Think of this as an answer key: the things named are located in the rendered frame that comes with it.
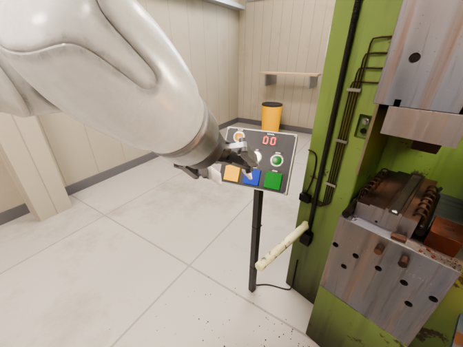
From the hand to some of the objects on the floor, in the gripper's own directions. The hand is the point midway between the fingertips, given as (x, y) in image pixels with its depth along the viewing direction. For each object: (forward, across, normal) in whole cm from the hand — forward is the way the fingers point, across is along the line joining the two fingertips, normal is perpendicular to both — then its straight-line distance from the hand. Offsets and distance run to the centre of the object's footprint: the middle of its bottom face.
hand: (231, 173), depth 51 cm
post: (+128, +28, +50) cm, 140 cm away
